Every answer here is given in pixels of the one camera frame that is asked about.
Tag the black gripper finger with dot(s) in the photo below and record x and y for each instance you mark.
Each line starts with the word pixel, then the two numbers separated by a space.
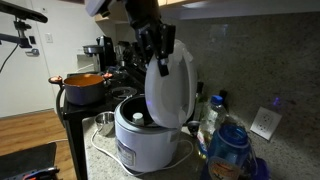
pixel 163 68

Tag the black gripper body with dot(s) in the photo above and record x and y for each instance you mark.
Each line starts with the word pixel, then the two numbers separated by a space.
pixel 156 40

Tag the white rice cooker lid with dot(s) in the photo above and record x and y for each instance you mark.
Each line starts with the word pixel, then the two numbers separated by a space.
pixel 170 99

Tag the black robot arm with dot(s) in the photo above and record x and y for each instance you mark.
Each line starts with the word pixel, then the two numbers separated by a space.
pixel 139 12

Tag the white rice cooker body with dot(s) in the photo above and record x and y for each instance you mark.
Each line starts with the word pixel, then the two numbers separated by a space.
pixel 143 148

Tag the black stove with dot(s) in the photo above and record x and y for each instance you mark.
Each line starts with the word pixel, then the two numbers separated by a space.
pixel 72 114

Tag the dark glass bottle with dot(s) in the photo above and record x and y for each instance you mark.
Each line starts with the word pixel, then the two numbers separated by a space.
pixel 200 99

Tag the white measuring cup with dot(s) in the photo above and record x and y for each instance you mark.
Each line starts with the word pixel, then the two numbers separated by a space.
pixel 138 118

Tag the black coffee maker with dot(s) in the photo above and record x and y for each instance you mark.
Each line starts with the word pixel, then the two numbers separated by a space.
pixel 103 53

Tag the clear bottle blue cap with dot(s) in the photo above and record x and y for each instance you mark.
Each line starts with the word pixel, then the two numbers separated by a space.
pixel 213 114

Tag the lower stainless steel bowl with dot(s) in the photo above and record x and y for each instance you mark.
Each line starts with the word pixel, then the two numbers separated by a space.
pixel 105 123

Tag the blue orange cooking pot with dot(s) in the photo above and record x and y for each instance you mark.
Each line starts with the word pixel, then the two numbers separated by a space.
pixel 82 89

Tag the blue water bottle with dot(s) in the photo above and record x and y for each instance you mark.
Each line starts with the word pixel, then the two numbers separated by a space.
pixel 231 157

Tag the white door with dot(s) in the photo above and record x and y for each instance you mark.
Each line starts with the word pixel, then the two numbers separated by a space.
pixel 24 86

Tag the black case with tools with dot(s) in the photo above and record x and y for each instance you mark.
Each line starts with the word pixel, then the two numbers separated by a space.
pixel 35 158

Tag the white light switch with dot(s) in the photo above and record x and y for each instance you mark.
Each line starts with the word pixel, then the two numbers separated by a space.
pixel 48 37

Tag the white wall outlet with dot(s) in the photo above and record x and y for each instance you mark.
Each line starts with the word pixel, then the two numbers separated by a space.
pixel 265 123

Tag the silver door handle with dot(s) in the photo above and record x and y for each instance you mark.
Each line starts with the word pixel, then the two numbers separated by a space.
pixel 32 52

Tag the black camera stand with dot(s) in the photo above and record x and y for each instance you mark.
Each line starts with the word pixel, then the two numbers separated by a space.
pixel 21 14

